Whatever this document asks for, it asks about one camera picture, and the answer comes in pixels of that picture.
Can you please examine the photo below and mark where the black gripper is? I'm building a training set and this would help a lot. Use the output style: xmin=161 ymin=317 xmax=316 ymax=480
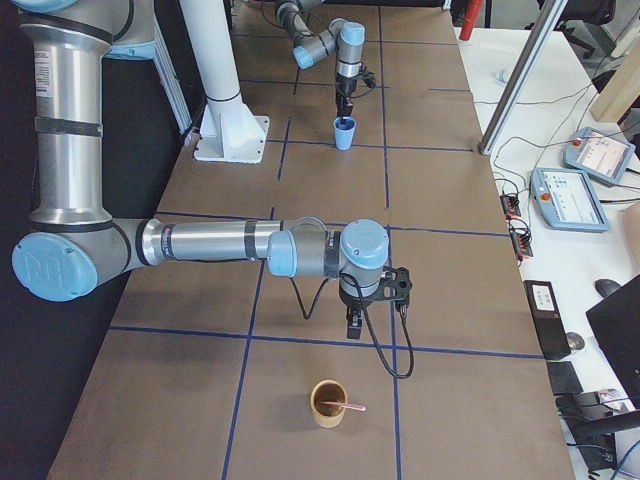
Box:
xmin=339 ymin=289 xmax=366 ymax=340
xmin=335 ymin=74 xmax=357 ymax=118

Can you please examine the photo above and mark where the blue ribbed cup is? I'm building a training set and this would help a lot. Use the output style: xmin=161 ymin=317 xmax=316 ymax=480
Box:
xmin=333 ymin=116 xmax=357 ymax=151

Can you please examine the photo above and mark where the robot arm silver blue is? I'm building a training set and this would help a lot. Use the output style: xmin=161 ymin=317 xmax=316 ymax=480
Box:
xmin=274 ymin=1 xmax=367 ymax=117
xmin=11 ymin=1 xmax=399 ymax=339

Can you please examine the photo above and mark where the wooden bamboo cup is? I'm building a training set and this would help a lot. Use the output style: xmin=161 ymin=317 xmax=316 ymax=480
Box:
xmin=309 ymin=379 xmax=348 ymax=428

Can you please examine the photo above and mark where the red cylinder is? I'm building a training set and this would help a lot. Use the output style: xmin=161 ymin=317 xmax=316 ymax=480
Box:
xmin=459 ymin=0 xmax=484 ymax=41

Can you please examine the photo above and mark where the lower orange black connector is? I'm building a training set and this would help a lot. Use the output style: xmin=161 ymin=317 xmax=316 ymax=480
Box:
xmin=509 ymin=226 xmax=533 ymax=260

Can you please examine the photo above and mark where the orange black connector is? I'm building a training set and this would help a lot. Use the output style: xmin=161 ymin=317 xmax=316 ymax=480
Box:
xmin=509 ymin=226 xmax=533 ymax=260
xmin=500 ymin=193 xmax=521 ymax=220

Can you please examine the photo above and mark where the upper orange black connector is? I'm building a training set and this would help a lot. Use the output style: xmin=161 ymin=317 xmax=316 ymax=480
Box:
xmin=500 ymin=193 xmax=521 ymax=220

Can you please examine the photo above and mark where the black rectangular box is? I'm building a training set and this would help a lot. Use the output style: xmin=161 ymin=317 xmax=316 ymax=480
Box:
xmin=523 ymin=280 xmax=571 ymax=361

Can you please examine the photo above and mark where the near teach pendant tablet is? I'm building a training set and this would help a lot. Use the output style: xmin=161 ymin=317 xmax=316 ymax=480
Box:
xmin=530 ymin=168 xmax=610 ymax=233

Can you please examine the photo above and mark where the teach pendant tablet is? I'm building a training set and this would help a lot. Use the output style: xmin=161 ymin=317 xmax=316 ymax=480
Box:
xmin=563 ymin=127 xmax=635 ymax=186
xmin=530 ymin=168 xmax=610 ymax=233

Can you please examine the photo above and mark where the black computer mouse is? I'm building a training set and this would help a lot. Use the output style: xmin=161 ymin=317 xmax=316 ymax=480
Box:
xmin=594 ymin=278 xmax=621 ymax=298

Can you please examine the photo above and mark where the black laptop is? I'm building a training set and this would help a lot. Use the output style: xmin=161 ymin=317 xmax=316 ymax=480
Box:
xmin=586 ymin=276 xmax=639 ymax=407

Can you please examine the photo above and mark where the far teach pendant tablet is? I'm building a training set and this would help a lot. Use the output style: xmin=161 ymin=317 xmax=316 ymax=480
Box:
xmin=563 ymin=127 xmax=635 ymax=186

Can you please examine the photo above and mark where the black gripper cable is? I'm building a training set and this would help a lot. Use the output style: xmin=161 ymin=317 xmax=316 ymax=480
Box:
xmin=292 ymin=277 xmax=415 ymax=379

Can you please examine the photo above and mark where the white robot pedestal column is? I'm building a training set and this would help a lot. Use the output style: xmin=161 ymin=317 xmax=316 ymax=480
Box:
xmin=180 ymin=0 xmax=270 ymax=164

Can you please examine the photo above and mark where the aluminium frame post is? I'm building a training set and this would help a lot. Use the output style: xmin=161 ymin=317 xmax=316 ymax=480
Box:
xmin=478 ymin=0 xmax=568 ymax=156

